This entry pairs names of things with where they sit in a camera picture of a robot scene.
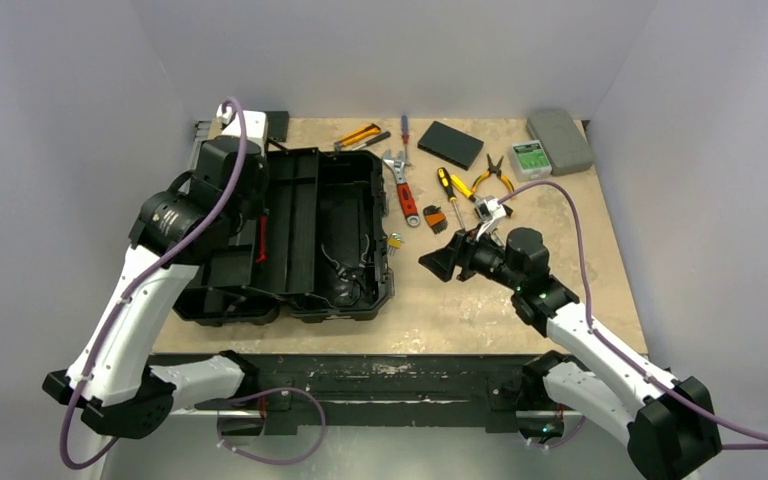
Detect red black handled tool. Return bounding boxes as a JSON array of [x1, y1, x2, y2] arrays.
[[255, 215, 268, 265]]

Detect black plastic toolbox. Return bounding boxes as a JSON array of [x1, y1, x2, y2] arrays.
[[173, 147, 395, 326]]

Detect yellow handled screwdriver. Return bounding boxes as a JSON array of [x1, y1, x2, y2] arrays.
[[450, 174, 479, 203]]

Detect black handled pliers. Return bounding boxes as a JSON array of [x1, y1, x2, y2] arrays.
[[320, 236, 371, 293]]

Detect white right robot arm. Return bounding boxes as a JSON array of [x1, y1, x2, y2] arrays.
[[418, 228, 724, 479]]

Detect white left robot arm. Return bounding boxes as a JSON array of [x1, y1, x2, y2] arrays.
[[42, 136, 269, 439]]

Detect black orange hex key holder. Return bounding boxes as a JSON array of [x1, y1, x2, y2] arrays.
[[422, 205, 448, 234]]

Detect black yellow stubby screwdriver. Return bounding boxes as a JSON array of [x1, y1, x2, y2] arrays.
[[437, 167, 466, 230]]

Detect green labelled clear box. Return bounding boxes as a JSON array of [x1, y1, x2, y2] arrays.
[[510, 140, 552, 183]]

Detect black flat box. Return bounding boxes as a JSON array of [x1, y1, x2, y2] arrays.
[[417, 121, 484, 171]]

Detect grey plastic case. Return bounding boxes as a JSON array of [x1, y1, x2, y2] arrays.
[[526, 109, 595, 176]]

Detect red blue screwdriver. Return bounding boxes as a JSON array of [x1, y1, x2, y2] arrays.
[[400, 115, 410, 147]]

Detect yellow utility knife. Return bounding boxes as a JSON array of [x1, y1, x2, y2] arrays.
[[333, 123, 382, 151]]

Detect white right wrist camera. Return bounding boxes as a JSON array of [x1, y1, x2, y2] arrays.
[[474, 196, 513, 246]]

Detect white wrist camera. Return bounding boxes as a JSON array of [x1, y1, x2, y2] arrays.
[[216, 105, 268, 153], [474, 196, 513, 246]]

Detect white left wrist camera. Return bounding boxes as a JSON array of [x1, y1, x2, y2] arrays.
[[216, 105, 268, 153]]

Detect yellow handled pliers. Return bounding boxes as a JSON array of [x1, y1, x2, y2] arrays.
[[470, 154, 518, 200]]

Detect black network switch box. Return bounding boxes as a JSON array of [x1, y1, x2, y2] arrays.
[[265, 111, 290, 142]]

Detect red handled adjustable wrench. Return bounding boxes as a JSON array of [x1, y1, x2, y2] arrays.
[[382, 150, 421, 228]]

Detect aluminium rail frame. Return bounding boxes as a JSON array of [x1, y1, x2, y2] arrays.
[[95, 390, 226, 480]]

